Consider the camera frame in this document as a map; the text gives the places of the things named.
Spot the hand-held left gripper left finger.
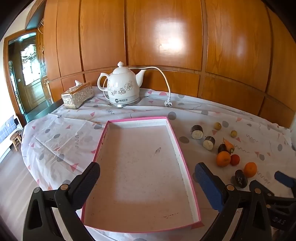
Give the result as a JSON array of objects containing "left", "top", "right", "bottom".
[{"left": 23, "top": 162, "right": 101, "bottom": 241}]

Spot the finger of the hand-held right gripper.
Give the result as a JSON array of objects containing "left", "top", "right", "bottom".
[
  {"left": 275, "top": 171, "right": 296, "bottom": 187},
  {"left": 249, "top": 180, "right": 275, "bottom": 199}
]

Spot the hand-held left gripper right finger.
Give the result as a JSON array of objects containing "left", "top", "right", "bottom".
[{"left": 195, "top": 162, "right": 271, "bottom": 241}]

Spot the orange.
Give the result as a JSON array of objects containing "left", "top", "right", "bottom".
[
  {"left": 216, "top": 151, "right": 231, "bottom": 167},
  {"left": 243, "top": 162, "right": 258, "bottom": 178}
]

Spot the dark sugarcane piece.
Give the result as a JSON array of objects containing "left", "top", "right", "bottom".
[{"left": 203, "top": 136, "right": 216, "bottom": 151}]

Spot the pink shallow cardboard tray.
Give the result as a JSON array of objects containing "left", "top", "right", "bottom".
[{"left": 81, "top": 116, "right": 201, "bottom": 233}]

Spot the cucumber slice piece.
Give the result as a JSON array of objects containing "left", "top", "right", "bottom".
[{"left": 191, "top": 125, "right": 203, "bottom": 140}]

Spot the white patterned plastic tablecloth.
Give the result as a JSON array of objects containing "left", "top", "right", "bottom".
[{"left": 21, "top": 87, "right": 296, "bottom": 241}]

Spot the orange carrot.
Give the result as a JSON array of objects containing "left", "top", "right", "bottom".
[{"left": 222, "top": 138, "right": 235, "bottom": 154}]

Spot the silver kettle base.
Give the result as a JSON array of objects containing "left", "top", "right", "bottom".
[{"left": 109, "top": 97, "right": 141, "bottom": 108}]

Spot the small wooden stool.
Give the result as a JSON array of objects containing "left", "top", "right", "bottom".
[{"left": 10, "top": 132, "right": 23, "bottom": 151}]

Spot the ornate gold tissue box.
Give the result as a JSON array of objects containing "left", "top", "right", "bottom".
[{"left": 61, "top": 80, "right": 94, "bottom": 109}]

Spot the blue checked cushion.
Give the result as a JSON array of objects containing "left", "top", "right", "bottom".
[{"left": 0, "top": 117, "right": 16, "bottom": 143}]

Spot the white floral ceramic kettle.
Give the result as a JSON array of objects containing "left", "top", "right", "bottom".
[{"left": 97, "top": 61, "right": 147, "bottom": 103}]

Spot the wooden glass-panel door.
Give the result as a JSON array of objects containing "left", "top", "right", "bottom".
[{"left": 3, "top": 30, "right": 50, "bottom": 116}]

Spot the white power cord with plug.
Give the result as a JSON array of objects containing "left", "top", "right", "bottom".
[{"left": 136, "top": 67, "right": 173, "bottom": 108}]

